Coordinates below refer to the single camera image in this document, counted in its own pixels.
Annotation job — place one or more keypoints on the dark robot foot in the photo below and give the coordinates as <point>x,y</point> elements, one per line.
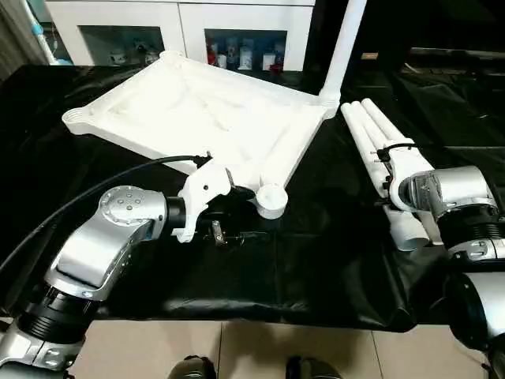
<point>191,368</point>
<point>309,368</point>

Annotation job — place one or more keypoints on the white mug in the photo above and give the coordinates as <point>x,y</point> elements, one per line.
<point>268,62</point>
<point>222,61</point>

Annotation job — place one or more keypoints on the red bottle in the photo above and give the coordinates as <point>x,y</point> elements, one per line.
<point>212,51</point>

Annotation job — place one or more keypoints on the white plastic table top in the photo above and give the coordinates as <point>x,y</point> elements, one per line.
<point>197,110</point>

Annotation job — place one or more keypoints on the dark left robot foot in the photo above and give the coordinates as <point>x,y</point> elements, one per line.
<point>191,368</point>

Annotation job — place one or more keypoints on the white blue patterned container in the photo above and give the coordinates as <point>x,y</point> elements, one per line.
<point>245,55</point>

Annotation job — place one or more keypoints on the grey curtain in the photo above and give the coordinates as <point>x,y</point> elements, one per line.
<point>19,35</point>

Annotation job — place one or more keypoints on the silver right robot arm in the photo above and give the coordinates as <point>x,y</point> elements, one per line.
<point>461,185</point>

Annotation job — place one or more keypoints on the white glass door cabinet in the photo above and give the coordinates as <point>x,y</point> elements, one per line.
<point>181,16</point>

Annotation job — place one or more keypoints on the yellowish label tag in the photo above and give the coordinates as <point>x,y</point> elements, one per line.
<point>370,56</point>

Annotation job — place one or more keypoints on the dark metal bar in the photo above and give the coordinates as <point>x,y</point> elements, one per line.
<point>457,53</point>

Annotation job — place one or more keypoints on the dark right robot foot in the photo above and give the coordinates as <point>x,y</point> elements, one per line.
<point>309,368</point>

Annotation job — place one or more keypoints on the black work mat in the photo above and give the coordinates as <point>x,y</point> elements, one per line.
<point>276,268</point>

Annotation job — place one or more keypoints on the white pipe with blue bands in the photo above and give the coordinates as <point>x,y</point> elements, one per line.
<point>47,39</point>

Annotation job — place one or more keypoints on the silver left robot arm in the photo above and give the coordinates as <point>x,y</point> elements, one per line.
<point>118,221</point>

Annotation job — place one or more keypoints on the small red object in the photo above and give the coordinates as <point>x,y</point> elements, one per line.
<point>276,67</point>

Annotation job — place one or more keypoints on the small white figurine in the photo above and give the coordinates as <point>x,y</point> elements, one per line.
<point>117,56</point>

